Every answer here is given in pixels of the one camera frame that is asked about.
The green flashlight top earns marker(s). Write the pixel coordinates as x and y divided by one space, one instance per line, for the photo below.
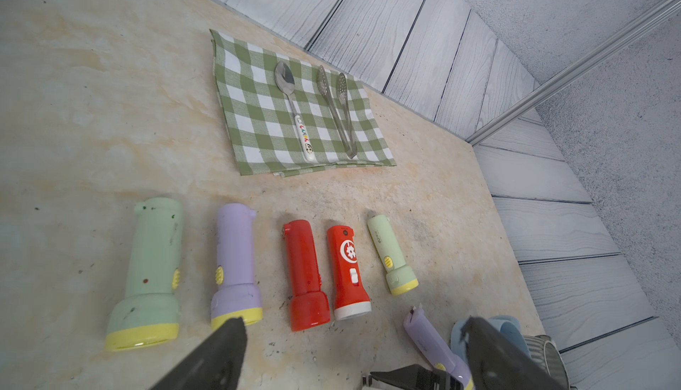
149 314

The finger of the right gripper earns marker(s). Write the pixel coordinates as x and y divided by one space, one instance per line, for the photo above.
414 377

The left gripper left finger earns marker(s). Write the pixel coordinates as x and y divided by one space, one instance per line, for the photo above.
215 364

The metal spoon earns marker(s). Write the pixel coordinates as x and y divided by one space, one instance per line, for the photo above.
285 82

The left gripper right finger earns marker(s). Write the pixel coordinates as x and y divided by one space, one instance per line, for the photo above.
496 363

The red flashlight with logo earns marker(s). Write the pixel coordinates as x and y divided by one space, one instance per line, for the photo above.
350 297

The green flashlight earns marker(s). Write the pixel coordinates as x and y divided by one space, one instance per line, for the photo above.
399 275
149 314

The clear plastic tongs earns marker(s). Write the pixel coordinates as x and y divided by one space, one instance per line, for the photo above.
339 107

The purple flashlight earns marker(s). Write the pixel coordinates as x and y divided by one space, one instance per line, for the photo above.
238 295
436 351

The grey ribbed bowl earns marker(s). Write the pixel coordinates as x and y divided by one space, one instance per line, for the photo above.
544 352

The green checkered cloth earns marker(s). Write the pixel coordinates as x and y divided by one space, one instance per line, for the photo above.
278 121

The blue mug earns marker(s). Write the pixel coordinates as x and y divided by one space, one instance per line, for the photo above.
508 326

